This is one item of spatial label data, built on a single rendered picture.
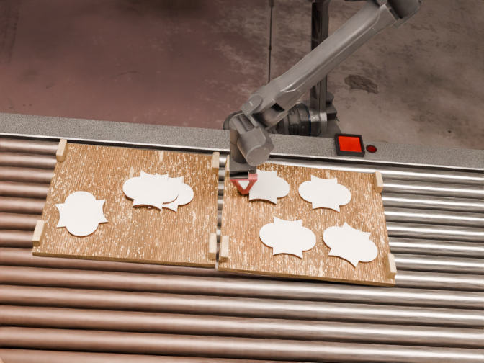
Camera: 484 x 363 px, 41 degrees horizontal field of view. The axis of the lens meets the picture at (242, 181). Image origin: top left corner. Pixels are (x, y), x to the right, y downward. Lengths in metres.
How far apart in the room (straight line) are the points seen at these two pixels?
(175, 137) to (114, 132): 0.17
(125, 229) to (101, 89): 1.90
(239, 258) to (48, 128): 0.65
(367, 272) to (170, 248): 0.46
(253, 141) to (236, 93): 1.96
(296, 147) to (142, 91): 1.68
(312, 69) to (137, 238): 0.55
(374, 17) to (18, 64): 2.44
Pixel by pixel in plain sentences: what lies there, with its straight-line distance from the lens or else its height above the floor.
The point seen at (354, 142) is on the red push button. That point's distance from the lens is 1.84.
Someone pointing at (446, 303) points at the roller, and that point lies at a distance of 1.59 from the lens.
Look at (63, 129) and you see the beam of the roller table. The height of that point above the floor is 0.92.
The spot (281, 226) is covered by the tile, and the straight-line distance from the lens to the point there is 1.56.
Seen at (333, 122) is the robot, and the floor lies 0.24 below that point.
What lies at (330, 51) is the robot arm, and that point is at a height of 1.33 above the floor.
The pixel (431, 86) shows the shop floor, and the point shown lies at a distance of 3.79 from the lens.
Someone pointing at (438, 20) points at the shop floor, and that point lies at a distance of 4.39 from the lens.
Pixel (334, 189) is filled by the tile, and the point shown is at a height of 0.94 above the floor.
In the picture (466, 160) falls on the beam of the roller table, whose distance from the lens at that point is 1.94.
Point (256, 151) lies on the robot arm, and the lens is 1.43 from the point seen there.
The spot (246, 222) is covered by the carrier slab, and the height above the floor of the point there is 0.94.
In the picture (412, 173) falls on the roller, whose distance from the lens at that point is 1.83.
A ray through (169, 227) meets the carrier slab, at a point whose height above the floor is 0.94.
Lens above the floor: 2.13
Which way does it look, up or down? 47 degrees down
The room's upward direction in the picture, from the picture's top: 10 degrees clockwise
